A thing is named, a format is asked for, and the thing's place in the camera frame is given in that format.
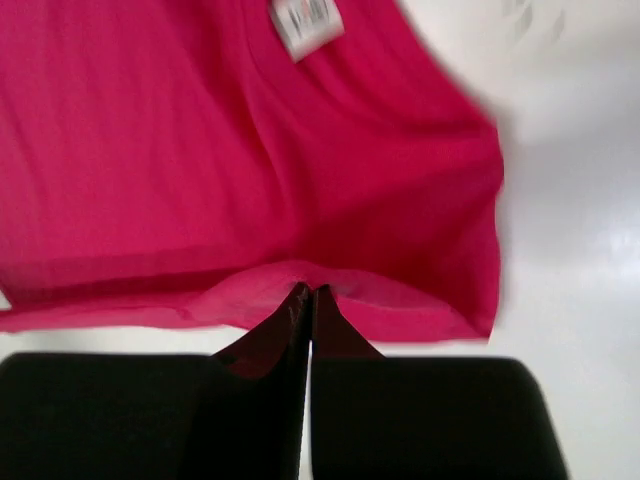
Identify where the magenta t shirt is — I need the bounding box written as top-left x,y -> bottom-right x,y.
1,1 -> 503,343

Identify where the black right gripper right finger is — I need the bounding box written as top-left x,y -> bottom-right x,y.
310,287 -> 568,479

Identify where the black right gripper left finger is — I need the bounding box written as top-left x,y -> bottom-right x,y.
1,283 -> 311,479

